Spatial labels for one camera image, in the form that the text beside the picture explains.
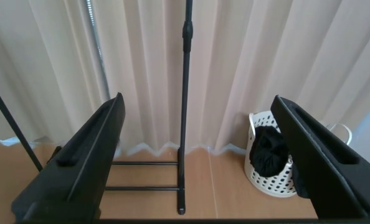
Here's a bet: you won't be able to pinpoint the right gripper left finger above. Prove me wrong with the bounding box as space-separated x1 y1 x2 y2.
11 92 126 219

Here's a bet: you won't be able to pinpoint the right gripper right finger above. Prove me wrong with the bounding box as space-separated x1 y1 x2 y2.
270 95 370 219

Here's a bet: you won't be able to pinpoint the black shorts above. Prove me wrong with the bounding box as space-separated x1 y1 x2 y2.
249 125 291 178

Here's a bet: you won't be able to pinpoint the white laundry basket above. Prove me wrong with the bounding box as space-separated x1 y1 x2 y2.
243 110 353 198

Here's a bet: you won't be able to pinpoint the black clothes rack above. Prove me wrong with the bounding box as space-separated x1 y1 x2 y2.
0 0 194 216

